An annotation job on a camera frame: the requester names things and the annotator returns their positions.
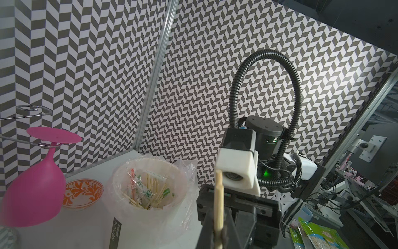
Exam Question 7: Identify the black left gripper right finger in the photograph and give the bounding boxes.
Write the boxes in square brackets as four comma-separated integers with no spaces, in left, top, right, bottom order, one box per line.
[223,207,244,249]

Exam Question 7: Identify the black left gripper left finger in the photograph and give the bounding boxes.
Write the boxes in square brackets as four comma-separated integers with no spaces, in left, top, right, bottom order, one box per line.
[196,210,214,249]

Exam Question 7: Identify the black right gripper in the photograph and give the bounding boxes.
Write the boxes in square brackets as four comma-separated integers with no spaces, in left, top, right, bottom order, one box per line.
[197,185,282,249]

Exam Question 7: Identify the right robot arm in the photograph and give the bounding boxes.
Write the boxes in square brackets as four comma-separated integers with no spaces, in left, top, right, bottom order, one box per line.
[197,114,324,249]

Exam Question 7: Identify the orange patterned white bowl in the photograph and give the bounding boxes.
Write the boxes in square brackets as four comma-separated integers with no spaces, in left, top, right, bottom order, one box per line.
[62,179,104,211]

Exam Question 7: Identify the pink plastic goblet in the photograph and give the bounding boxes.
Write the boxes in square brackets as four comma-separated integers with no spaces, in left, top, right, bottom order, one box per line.
[0,126,83,228]

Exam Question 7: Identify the metal cup rack stand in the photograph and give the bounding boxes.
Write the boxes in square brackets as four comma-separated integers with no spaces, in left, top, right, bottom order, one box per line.
[0,105,63,249]

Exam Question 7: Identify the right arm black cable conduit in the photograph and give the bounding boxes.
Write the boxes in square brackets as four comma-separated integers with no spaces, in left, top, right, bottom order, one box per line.
[228,49,304,194]

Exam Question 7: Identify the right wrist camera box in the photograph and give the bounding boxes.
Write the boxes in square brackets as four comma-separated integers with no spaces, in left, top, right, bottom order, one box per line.
[215,128,261,197]

